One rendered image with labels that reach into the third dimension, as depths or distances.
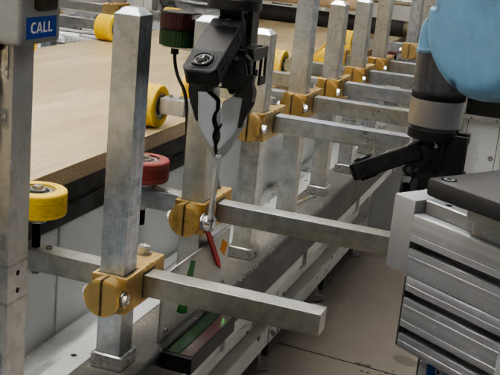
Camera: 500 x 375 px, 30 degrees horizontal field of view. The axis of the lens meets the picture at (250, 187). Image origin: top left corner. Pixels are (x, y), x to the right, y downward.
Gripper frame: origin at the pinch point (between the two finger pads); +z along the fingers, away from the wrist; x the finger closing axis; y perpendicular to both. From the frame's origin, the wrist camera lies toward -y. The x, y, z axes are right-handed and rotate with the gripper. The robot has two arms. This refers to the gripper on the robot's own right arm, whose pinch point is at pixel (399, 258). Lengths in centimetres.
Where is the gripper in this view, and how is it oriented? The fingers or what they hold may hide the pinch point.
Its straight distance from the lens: 140.0
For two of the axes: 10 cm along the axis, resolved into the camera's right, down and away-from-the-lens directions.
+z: -0.9, 9.6, 2.7
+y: 9.4, 1.7, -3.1
